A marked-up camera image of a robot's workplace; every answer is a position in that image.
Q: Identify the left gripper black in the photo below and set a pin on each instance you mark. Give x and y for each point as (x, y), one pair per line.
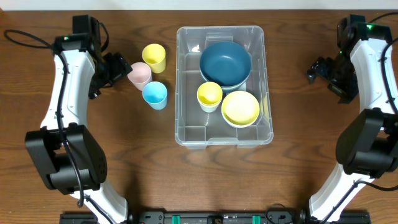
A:
(115, 66)

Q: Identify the white small bowl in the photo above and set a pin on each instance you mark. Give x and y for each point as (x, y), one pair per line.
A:
(239, 125)

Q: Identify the cream white cup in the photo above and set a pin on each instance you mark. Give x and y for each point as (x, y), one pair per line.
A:
(209, 108)

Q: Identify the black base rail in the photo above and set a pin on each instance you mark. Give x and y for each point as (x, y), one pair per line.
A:
(275, 215)

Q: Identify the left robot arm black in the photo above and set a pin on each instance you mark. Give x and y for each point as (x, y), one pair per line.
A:
(65, 154)

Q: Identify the yellow cup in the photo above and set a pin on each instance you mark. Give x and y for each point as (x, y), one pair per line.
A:
(155, 56)
(209, 93)

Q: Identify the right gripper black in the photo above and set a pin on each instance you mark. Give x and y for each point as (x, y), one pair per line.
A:
(325, 73)

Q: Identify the pink cup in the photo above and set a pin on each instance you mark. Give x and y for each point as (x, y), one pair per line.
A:
(140, 75)

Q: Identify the dark blue bowl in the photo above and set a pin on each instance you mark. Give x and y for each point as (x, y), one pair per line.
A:
(225, 57)
(228, 82)

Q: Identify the blue cup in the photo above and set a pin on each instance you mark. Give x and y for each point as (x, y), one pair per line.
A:
(155, 94)

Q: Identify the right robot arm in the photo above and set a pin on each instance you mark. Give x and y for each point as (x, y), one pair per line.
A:
(367, 148)

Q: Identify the clear plastic storage container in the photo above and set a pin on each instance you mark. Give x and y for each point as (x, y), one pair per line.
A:
(196, 129)

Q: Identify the yellow small bowl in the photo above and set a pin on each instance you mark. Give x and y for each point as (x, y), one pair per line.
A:
(240, 107)

